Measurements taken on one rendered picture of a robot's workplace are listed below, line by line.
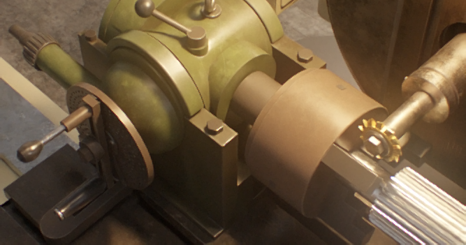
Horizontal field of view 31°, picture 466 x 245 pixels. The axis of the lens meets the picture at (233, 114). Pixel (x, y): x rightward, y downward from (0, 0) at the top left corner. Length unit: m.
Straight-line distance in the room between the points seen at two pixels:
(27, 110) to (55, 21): 1.30
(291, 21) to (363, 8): 1.79
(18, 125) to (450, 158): 0.95
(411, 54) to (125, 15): 0.44
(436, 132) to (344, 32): 0.22
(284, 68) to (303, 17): 1.83
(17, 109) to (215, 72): 0.78
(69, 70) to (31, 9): 1.93
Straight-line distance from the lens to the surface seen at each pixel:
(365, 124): 1.12
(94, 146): 1.24
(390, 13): 1.32
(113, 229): 1.39
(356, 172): 1.10
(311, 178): 1.13
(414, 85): 1.17
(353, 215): 1.21
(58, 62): 1.36
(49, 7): 3.26
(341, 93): 1.17
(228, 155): 1.22
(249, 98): 1.24
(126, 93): 1.23
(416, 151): 1.21
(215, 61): 1.24
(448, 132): 1.38
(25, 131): 1.89
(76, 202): 1.31
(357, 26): 1.39
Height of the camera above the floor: 2.16
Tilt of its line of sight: 50 degrees down
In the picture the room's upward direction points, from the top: straight up
